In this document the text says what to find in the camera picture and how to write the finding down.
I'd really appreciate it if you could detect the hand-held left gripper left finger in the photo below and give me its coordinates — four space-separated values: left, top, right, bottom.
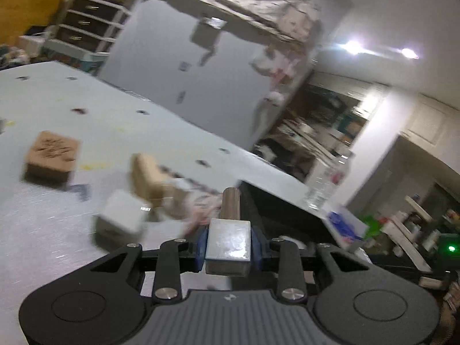
88 231 209 302

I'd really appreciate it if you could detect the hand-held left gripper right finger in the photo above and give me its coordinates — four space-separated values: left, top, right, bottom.
251 230 374 302

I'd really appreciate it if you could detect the silver metal mallet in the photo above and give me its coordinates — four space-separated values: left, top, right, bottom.
205 187 253 277

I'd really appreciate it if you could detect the black storage box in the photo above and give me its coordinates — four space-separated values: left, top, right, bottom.
239 180 333 250

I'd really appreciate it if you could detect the white square box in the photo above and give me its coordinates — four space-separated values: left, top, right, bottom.
93 190 152 251

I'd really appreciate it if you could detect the oval wooden box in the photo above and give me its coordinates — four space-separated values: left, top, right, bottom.
129 153 173 205

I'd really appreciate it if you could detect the carved square wooden block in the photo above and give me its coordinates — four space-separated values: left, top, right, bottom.
23 130 80 189

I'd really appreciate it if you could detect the beige plastic bag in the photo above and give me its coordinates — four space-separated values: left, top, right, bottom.
185 192 223 234

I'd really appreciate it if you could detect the blue tissue pack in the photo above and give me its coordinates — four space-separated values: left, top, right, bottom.
325 205 369 251

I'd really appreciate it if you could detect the clear plastic water bottle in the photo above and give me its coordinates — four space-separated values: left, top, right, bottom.
305 157 352 210

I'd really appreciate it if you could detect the green bag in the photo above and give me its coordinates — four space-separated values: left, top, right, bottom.
361 215 383 239

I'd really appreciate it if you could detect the white plush toy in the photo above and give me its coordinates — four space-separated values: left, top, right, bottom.
264 90 288 106

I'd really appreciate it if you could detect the white hanging cloth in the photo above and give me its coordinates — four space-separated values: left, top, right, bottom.
250 48 299 80

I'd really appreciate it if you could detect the ceiling light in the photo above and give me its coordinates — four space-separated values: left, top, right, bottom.
397 47 421 61
340 39 371 56

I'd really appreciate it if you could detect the patterned storage box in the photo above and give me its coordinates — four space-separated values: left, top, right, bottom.
43 39 108 76

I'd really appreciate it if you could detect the printed hanging cloth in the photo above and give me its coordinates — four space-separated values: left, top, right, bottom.
156 0 322 45

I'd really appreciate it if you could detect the white drawer cabinet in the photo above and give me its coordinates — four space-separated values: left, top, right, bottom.
54 0 139 56

